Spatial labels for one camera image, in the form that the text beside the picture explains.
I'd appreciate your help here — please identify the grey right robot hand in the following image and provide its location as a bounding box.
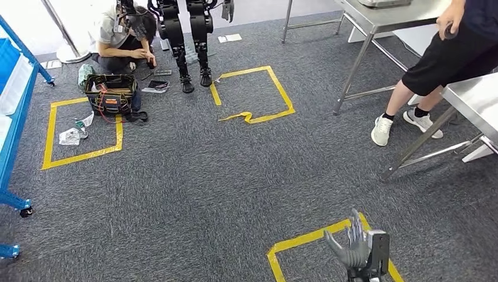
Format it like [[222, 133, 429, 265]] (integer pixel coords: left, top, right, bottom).
[[325, 209, 371, 269]]

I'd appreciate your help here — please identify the steel workbench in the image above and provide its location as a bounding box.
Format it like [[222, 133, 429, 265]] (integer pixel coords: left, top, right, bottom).
[[381, 72, 498, 182]]

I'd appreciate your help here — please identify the grey metal sheet part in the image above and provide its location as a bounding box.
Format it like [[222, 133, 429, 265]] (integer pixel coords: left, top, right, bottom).
[[358, 0, 412, 9]]

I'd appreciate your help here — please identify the yellow floor tape square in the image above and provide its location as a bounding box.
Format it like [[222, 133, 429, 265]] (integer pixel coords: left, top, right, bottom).
[[210, 65, 297, 125], [41, 97, 124, 171], [267, 211, 405, 282]]

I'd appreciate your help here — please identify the loose yellow tape strip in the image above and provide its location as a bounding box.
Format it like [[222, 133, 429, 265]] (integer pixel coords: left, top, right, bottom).
[[218, 112, 254, 125]]

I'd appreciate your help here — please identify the person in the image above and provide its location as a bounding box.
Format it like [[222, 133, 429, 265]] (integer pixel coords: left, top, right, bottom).
[[371, 0, 498, 147], [87, 0, 159, 75]]

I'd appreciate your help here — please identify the steel table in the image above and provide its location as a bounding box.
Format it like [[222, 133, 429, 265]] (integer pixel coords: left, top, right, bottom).
[[282, 0, 454, 116]]

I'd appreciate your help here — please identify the black handheld controller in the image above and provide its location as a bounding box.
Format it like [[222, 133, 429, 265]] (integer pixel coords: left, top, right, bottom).
[[444, 22, 459, 41]]

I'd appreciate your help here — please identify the grey ribbed floor plate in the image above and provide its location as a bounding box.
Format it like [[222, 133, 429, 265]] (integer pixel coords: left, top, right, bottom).
[[183, 41, 217, 66]]

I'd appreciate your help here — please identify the black device on paper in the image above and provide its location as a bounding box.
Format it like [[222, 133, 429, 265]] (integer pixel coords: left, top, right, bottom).
[[142, 79, 171, 94]]

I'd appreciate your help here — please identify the black humanoid robot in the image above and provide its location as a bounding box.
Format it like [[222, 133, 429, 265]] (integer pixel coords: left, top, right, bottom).
[[147, 0, 236, 94]]

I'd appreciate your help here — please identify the black tool bag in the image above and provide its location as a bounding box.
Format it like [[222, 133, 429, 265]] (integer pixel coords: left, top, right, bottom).
[[83, 73, 143, 118]]

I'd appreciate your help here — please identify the green circuit board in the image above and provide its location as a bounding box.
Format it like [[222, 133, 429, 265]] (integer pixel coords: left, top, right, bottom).
[[77, 64, 96, 91]]

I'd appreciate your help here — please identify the white plastic bin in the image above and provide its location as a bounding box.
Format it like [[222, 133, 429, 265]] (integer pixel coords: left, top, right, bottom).
[[0, 54, 35, 116], [0, 115, 13, 153]]

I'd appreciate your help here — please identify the blue plastic bin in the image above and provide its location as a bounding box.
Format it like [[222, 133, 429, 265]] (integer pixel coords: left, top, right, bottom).
[[0, 38, 22, 93]]

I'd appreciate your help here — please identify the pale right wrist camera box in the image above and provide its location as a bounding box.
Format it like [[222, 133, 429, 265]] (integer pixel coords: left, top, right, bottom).
[[367, 229, 391, 274]]

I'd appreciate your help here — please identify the black strap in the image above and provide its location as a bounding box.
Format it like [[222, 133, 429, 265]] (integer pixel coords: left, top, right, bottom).
[[123, 110, 149, 124]]

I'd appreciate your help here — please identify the small bag with coloured wires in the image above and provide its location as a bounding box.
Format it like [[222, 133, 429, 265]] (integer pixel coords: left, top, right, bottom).
[[75, 112, 95, 140]]

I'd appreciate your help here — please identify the silver stanchion post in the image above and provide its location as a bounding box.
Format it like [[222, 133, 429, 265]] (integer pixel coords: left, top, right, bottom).
[[41, 0, 93, 64]]

